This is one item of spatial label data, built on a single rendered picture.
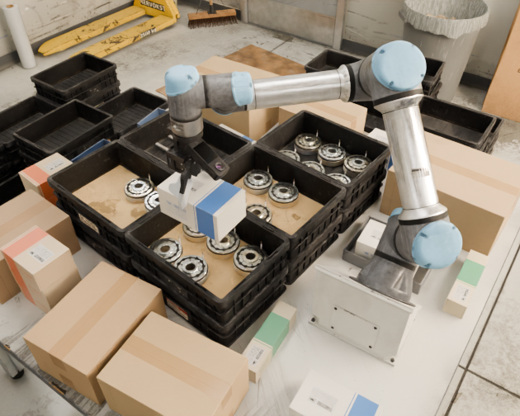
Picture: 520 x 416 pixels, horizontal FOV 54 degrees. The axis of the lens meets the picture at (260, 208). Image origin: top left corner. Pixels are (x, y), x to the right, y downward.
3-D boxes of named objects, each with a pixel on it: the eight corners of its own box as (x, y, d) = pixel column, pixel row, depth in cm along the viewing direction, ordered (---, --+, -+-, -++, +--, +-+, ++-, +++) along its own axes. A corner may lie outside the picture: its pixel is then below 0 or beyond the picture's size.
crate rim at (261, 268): (291, 246, 148) (292, 240, 146) (222, 311, 131) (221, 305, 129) (195, 189, 166) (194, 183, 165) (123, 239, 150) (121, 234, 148)
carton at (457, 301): (465, 261, 171) (470, 249, 167) (484, 268, 168) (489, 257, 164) (442, 309, 156) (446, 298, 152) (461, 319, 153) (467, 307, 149)
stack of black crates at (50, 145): (93, 164, 300) (74, 97, 270) (130, 183, 287) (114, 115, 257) (37, 201, 276) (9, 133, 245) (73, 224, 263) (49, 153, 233)
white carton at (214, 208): (246, 215, 137) (245, 190, 131) (218, 242, 130) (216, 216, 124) (190, 188, 145) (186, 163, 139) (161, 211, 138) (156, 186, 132)
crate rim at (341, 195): (347, 194, 165) (348, 188, 163) (291, 246, 148) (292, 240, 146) (253, 148, 183) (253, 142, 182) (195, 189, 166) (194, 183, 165)
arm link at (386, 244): (406, 262, 143) (424, 219, 143) (427, 271, 130) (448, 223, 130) (368, 246, 142) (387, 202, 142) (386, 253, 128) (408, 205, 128)
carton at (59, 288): (82, 281, 155) (76, 264, 150) (49, 307, 148) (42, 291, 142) (49, 258, 162) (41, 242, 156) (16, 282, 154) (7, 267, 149)
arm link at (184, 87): (203, 77, 108) (163, 81, 107) (206, 121, 115) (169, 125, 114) (200, 60, 114) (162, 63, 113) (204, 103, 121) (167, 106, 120)
